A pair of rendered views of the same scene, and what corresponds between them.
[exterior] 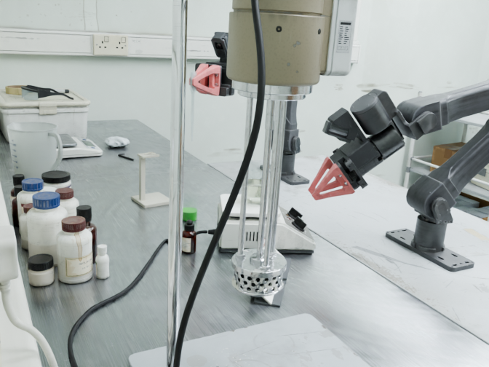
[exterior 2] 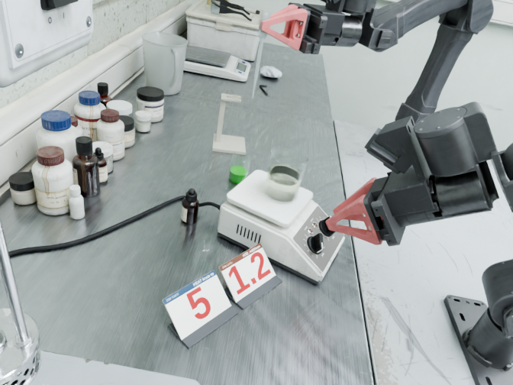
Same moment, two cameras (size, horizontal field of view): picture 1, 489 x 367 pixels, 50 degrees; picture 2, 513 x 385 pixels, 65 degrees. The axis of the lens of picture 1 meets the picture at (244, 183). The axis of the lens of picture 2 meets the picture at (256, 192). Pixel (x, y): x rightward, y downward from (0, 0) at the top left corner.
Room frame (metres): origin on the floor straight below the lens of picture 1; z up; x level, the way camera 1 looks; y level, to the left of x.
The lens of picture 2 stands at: (0.52, -0.26, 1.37)
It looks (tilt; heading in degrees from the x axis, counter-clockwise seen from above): 34 degrees down; 27
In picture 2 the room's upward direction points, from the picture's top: 12 degrees clockwise
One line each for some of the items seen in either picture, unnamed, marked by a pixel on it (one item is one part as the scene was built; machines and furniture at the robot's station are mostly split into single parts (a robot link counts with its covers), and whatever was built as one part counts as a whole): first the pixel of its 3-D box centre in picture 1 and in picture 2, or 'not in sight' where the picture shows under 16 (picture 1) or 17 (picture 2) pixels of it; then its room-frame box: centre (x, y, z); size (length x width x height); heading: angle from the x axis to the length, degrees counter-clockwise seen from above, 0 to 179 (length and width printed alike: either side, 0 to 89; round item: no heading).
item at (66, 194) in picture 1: (65, 212); (110, 134); (1.02, 0.37, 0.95); 0.06 x 0.06 x 0.10
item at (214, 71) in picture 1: (200, 80); (281, 25); (1.19, 0.11, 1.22); 0.09 x 0.07 x 0.07; 150
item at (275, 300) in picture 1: (266, 281); (201, 306); (0.82, -0.05, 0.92); 0.09 x 0.06 x 0.04; 170
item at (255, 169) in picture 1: (255, 185); (284, 176); (1.05, -0.02, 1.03); 0.07 x 0.06 x 0.08; 7
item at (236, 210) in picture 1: (249, 204); (271, 195); (1.04, -0.01, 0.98); 0.12 x 0.12 x 0.01; 6
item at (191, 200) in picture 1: (189, 207); (239, 168); (1.15, 0.13, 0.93); 0.04 x 0.04 x 0.06
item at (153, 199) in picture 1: (152, 177); (232, 121); (1.26, 0.23, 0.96); 0.08 x 0.08 x 0.13; 37
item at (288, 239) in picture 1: (260, 224); (279, 221); (1.04, -0.04, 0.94); 0.22 x 0.13 x 0.08; 96
